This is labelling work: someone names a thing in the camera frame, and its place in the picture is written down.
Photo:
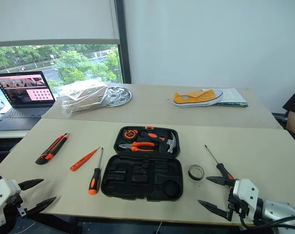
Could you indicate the orange black tape measure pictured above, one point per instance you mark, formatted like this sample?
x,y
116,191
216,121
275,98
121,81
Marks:
x,y
130,134

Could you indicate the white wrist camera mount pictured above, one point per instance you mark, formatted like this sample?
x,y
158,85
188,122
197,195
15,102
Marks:
x,y
1,193
246,192

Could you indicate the window pane with trees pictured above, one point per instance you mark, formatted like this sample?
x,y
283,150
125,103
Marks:
x,y
77,65

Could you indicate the round silver metal tray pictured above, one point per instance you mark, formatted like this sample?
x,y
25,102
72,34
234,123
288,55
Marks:
x,y
120,96

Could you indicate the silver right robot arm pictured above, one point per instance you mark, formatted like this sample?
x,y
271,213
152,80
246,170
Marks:
x,y
279,209

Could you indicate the dark window frame post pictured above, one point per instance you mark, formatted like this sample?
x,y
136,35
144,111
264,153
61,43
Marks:
x,y
124,44

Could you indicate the yellow canvas sneaker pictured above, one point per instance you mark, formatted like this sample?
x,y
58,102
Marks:
x,y
198,100

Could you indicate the orange voltage tester pen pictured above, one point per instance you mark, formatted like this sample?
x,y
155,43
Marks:
x,y
83,160

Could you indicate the black electrical tape roll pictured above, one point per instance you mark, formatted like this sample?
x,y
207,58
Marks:
x,y
192,176

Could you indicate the black orange claw hammer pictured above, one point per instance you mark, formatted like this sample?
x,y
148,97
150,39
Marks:
x,y
170,143

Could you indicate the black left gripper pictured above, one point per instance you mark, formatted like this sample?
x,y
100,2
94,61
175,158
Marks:
x,y
19,202

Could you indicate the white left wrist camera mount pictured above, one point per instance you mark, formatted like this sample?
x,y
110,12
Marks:
x,y
1,193

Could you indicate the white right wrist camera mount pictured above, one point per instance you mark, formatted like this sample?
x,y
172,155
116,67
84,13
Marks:
x,y
246,192

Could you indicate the white green booklet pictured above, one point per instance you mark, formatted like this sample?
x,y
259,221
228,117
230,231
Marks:
x,y
235,97

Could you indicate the clear plastic bag with cardboard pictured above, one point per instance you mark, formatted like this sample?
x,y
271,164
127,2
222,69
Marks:
x,y
86,98

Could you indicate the white roller blind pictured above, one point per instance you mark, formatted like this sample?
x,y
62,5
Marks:
x,y
52,19

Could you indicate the black orange utility knife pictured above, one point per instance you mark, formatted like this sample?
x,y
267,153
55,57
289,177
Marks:
x,y
52,150

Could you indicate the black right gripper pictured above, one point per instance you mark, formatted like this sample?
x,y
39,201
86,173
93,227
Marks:
x,y
231,207

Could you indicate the grey open laptop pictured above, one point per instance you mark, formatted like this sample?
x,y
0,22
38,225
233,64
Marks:
x,y
23,107

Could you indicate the black tool case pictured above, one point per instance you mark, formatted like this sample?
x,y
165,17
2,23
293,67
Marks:
x,y
142,180

